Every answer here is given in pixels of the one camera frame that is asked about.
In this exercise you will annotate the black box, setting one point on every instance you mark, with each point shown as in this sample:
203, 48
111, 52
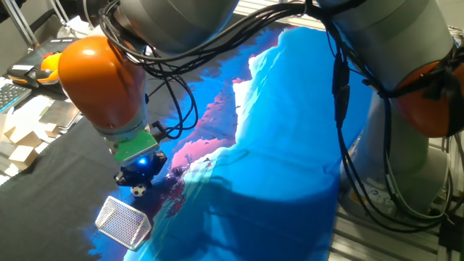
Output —
451, 233

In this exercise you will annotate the blue black printed cloth mat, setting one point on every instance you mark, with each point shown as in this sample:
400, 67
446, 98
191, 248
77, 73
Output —
290, 108

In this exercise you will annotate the dark sleeved forearm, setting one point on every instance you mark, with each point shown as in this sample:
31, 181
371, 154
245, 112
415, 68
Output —
11, 9

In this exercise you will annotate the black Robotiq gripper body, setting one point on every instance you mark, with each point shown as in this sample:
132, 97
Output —
145, 168

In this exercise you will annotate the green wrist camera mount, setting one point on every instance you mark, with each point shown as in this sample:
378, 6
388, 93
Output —
136, 146

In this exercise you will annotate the small wooden block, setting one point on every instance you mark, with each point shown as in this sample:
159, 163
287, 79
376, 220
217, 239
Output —
52, 129

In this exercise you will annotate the aluminium frame bar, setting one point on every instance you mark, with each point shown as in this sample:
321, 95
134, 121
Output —
20, 23
59, 14

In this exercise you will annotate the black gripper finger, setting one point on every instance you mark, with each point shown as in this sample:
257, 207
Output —
124, 179
144, 182

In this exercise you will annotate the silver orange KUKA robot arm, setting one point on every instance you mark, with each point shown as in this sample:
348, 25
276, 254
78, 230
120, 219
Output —
101, 83

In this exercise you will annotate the orange black teach pendant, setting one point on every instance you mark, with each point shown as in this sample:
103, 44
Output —
32, 69

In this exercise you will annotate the pale wooden block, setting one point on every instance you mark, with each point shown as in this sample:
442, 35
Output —
3, 127

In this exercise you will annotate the grey metal plate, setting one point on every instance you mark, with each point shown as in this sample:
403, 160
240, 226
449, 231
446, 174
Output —
58, 114

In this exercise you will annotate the black computer keyboard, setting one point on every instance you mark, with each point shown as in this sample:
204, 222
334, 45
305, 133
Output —
12, 96

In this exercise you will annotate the wooden cube block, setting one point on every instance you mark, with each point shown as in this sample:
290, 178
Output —
22, 157
25, 137

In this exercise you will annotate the small black white soccer ball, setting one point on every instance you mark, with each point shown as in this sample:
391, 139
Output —
138, 191

